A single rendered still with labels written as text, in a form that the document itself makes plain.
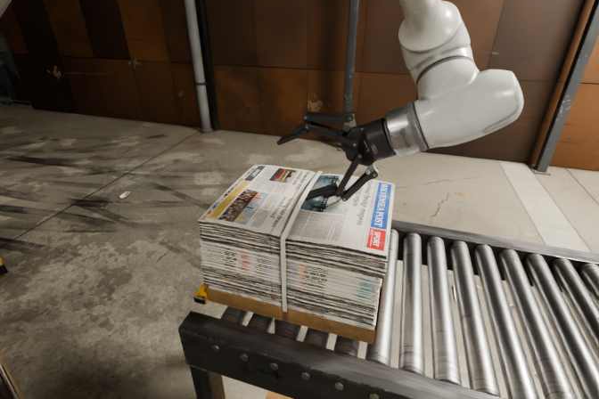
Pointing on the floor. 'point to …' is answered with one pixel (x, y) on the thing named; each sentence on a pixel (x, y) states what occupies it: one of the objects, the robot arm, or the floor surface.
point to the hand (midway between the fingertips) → (298, 167)
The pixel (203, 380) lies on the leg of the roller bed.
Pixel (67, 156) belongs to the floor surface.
